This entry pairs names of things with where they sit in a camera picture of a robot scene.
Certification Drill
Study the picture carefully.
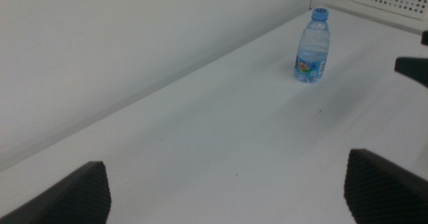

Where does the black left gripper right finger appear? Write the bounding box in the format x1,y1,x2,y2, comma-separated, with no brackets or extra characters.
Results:
344,148,428,224

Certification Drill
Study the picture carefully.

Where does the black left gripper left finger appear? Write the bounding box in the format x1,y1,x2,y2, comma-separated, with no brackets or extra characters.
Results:
0,161,112,224

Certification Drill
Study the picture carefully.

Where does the small blue-capped water bottle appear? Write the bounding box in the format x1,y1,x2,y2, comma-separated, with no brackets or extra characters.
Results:
294,7,331,84

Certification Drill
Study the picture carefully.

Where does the white side shelf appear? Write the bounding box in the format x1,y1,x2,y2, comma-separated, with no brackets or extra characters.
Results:
309,0,428,36

